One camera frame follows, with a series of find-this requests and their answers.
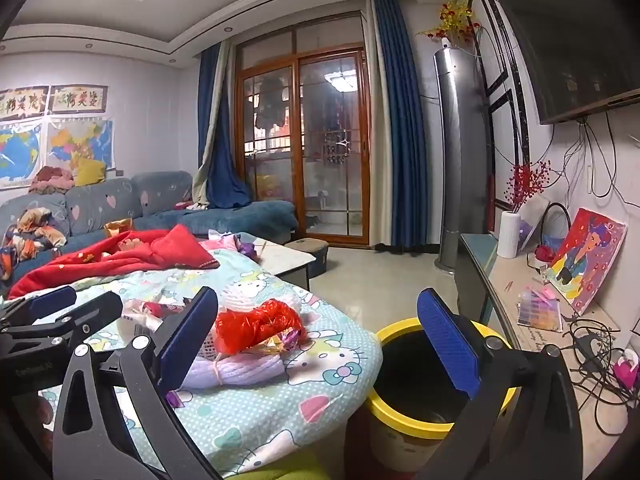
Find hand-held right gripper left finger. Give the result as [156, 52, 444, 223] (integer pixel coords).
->
[52, 286, 226, 480]

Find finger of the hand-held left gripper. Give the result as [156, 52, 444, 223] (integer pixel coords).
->
[0, 291, 124, 356]
[0, 285, 78, 328]

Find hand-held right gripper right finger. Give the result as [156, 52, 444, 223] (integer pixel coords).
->
[416, 287, 583, 480]

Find yellow rimmed trash bin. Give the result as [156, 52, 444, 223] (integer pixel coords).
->
[345, 317, 521, 480]

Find red plastic bag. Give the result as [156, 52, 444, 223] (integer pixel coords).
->
[215, 299, 308, 356]

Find red snack wrapper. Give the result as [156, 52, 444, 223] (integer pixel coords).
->
[125, 300, 196, 319]

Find red blanket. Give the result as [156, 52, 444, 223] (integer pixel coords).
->
[7, 225, 221, 301]

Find lavender foam net sleeve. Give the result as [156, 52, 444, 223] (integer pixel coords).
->
[180, 345, 287, 392]

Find colourful patterned cloth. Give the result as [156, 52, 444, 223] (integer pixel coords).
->
[0, 207, 68, 281]

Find long television cabinet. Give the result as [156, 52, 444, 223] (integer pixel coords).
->
[456, 232, 640, 461]

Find clear bead organiser box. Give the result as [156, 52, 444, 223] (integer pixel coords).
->
[516, 287, 563, 332]

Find pink cloth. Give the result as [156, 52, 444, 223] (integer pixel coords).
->
[197, 232, 241, 253]

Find blue patterned sofa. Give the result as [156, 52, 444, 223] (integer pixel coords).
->
[0, 170, 300, 291]

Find maroon clothes pile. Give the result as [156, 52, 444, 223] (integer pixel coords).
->
[27, 165, 76, 195]

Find white top coffee table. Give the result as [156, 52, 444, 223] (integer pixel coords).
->
[245, 239, 317, 291]

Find white ribbed vase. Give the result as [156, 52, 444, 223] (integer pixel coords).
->
[497, 210, 523, 259]

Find teal cartoon printed blanket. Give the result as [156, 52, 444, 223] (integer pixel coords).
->
[0, 247, 383, 480]

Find yellow cushion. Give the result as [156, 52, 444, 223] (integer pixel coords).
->
[74, 157, 107, 187]

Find small purple canvas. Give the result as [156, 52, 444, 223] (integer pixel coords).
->
[517, 195, 551, 253]

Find dark round stool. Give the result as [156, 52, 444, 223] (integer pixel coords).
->
[284, 238, 330, 278]

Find world map poster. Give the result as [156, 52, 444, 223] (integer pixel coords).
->
[0, 122, 43, 188]

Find cream curtain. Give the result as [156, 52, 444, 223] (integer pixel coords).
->
[192, 40, 233, 206]
[362, 0, 396, 246]

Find country map poster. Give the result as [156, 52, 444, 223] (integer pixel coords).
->
[46, 117, 116, 171]

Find yellow green cloth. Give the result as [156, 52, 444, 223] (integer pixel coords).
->
[235, 452, 351, 480]

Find colourful portrait painting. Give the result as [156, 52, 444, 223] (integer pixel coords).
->
[545, 207, 627, 313]

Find blue curtain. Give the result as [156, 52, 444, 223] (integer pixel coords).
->
[372, 0, 431, 248]
[197, 42, 253, 211]

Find magenta toy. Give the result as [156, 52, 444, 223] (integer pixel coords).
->
[612, 350, 640, 391]

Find red berry branches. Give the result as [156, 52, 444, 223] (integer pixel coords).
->
[505, 160, 551, 213]

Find grey tower air conditioner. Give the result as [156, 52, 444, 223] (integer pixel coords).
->
[432, 46, 496, 273]

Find wooden framed glass door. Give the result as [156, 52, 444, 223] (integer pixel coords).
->
[234, 10, 373, 246]

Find yellow and red flowers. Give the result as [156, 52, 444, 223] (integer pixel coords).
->
[417, 0, 481, 48]

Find tangle of black cables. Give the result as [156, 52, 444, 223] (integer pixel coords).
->
[560, 310, 636, 436]

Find blue basket with black handle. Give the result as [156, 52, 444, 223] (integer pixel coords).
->
[540, 202, 571, 252]

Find embroidered wall hanging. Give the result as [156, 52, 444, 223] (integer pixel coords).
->
[50, 85, 108, 113]
[0, 86, 50, 121]

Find black wall television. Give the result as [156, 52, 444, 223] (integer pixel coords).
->
[492, 0, 640, 126]

